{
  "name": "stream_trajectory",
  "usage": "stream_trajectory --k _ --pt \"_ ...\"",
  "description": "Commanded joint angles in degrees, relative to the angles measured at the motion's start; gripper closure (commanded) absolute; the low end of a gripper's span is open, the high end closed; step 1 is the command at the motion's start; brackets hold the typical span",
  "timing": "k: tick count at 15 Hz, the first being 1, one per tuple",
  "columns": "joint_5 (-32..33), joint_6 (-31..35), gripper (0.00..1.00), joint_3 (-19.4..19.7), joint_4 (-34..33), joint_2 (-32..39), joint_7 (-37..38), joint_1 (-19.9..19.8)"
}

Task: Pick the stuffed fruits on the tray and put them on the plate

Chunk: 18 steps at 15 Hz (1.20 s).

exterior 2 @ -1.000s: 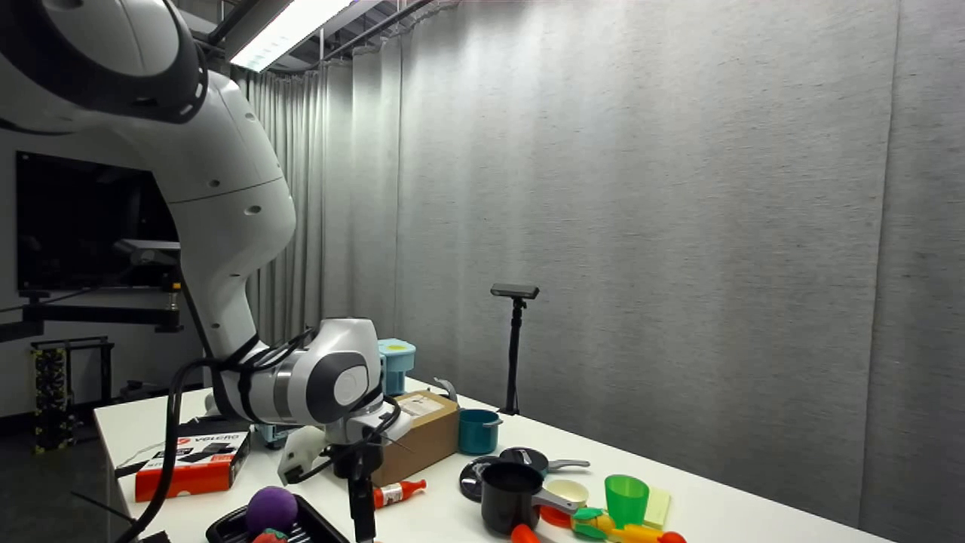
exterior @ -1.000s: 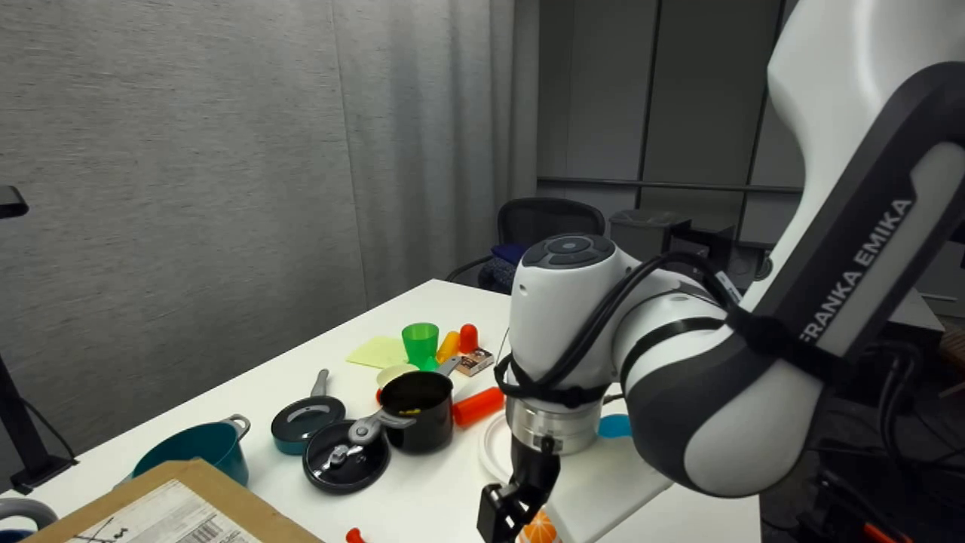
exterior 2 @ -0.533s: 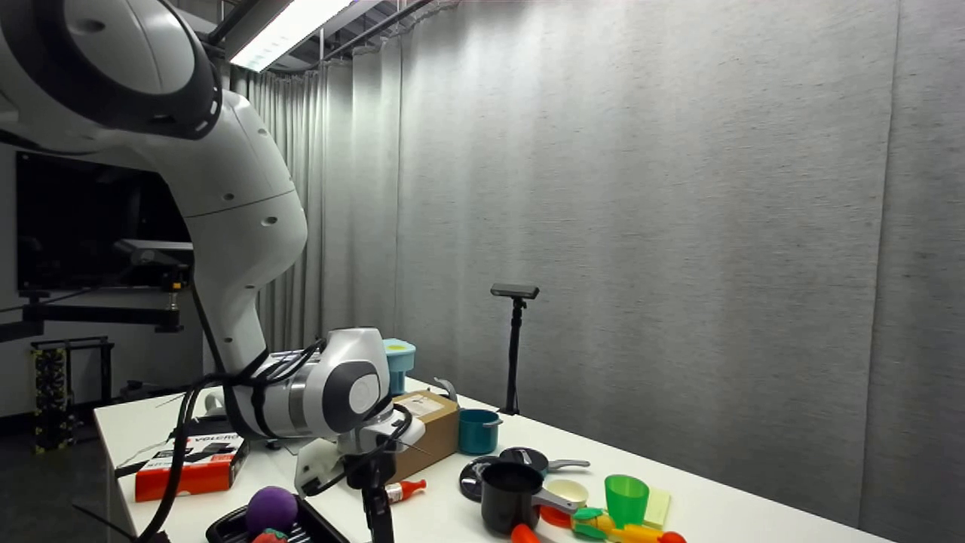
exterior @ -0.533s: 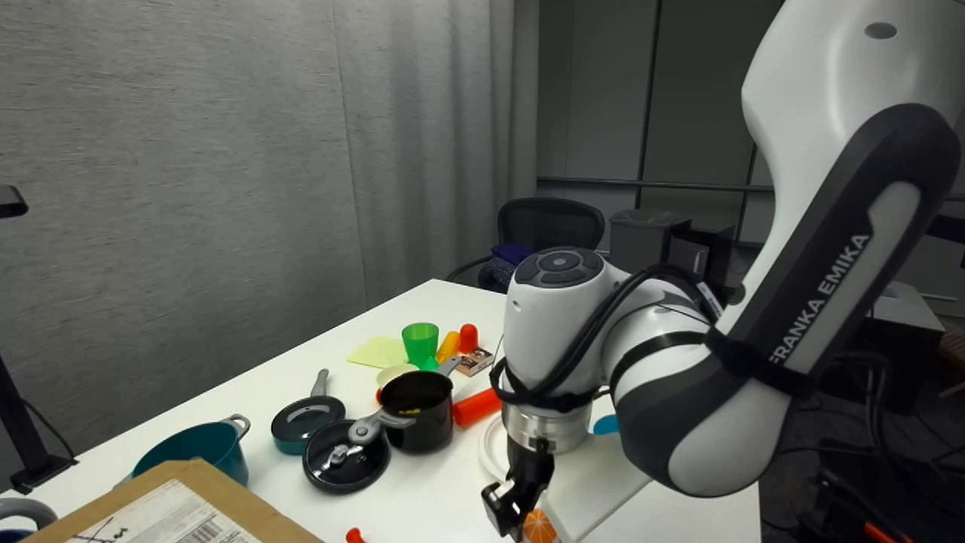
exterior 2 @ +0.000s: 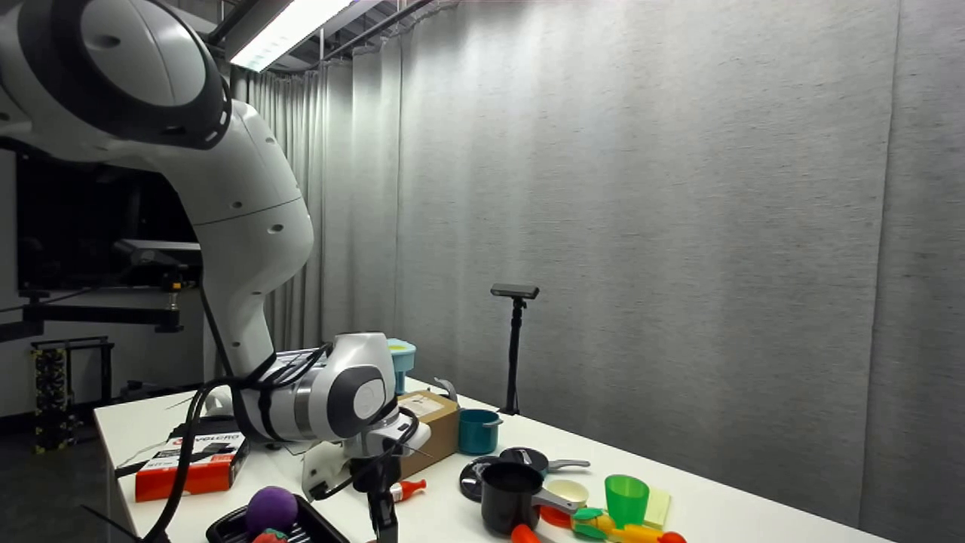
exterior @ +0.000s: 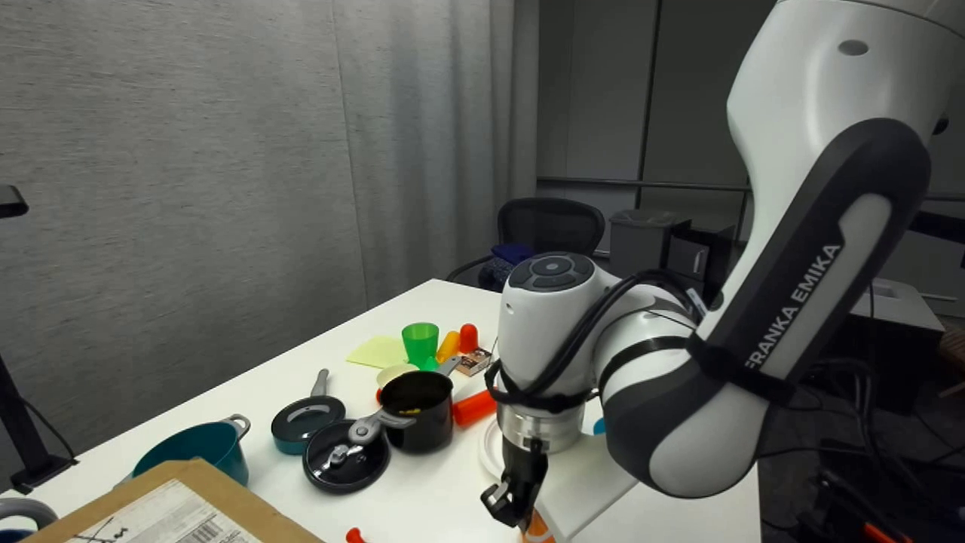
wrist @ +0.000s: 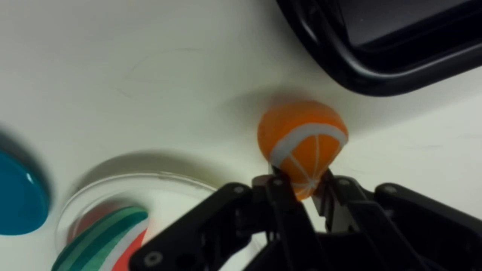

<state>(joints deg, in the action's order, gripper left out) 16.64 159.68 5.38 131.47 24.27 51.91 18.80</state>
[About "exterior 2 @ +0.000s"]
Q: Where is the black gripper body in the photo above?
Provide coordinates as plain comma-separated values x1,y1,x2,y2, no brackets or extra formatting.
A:
344,450,407,518

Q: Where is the purple stuffed fruit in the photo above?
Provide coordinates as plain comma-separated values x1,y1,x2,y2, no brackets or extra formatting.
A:
242,482,306,541

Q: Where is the cardboard box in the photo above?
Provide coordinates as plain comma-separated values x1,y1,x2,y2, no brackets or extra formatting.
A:
393,390,460,482

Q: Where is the teal toy pot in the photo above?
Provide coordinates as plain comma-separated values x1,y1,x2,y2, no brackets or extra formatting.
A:
456,407,504,460

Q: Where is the black toy pot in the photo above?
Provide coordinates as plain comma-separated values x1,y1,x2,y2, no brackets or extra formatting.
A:
476,460,548,541

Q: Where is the light blue cup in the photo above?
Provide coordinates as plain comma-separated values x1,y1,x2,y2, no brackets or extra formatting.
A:
385,337,419,399

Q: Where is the purple plush toy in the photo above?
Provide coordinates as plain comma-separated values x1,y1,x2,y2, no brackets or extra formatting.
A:
201,491,353,543

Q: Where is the black toy frying pan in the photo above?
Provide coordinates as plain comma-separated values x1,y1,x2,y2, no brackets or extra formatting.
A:
498,444,594,482

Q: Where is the red flat box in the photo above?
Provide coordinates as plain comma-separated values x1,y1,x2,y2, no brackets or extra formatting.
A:
134,428,257,505

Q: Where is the small white bowl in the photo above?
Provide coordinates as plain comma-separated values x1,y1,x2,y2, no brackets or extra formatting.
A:
540,477,591,513

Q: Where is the small green toy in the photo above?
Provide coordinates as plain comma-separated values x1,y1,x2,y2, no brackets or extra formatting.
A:
568,505,607,543

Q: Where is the green translucent cup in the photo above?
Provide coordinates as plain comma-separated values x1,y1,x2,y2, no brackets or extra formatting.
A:
601,471,653,532

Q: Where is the yellow orange toy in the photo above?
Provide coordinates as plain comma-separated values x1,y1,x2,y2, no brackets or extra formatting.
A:
591,513,664,543

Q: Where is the grey curtain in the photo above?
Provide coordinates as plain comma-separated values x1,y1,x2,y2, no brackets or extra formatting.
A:
234,58,507,416

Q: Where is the black monitor screen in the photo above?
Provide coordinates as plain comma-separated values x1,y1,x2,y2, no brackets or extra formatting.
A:
11,160,206,296

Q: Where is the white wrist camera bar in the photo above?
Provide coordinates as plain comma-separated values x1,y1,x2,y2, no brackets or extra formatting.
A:
300,441,356,505

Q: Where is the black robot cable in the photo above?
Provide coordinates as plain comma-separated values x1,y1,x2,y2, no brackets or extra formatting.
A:
86,373,336,543

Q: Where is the black camera tripod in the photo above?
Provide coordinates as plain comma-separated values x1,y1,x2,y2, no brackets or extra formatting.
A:
489,284,542,420

